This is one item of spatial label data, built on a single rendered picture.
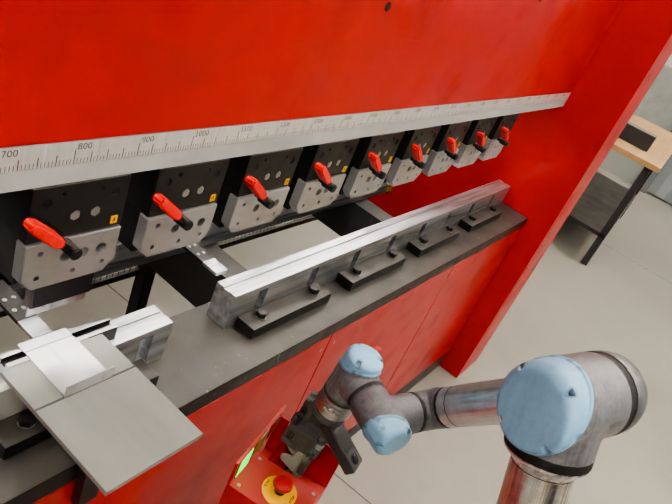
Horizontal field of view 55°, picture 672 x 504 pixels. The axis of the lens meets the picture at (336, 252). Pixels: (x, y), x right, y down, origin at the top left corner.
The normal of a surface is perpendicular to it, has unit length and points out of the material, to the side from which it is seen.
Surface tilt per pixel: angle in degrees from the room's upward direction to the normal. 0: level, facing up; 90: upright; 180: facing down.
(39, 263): 90
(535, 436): 83
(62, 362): 0
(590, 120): 90
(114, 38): 90
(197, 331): 0
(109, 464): 0
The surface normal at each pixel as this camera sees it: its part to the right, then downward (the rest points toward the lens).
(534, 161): -0.57, 0.22
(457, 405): -0.82, -0.08
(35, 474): 0.36, -0.80
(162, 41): 0.74, 0.55
